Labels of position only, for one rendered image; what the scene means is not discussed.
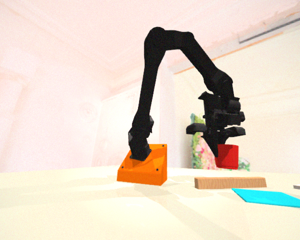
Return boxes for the red cup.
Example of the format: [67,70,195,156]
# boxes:
[214,144,239,170]

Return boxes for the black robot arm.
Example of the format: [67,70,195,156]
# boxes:
[128,26,245,162]

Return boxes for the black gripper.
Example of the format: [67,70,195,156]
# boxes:
[186,108,246,158]

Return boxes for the brown wooden bar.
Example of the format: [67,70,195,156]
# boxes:
[194,176,267,190]

